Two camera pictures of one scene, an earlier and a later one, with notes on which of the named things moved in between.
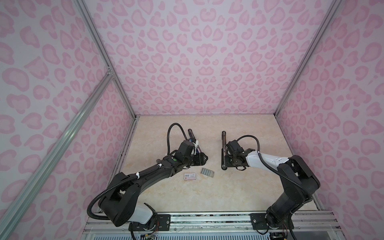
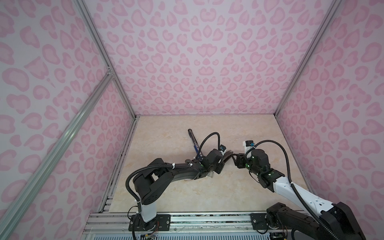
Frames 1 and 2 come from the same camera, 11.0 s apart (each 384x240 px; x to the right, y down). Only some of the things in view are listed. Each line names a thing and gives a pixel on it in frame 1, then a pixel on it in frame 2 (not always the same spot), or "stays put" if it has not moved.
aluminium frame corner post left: (84, 10) stays put
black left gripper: (200, 158) -> (221, 164)
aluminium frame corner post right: (335, 6) stays put
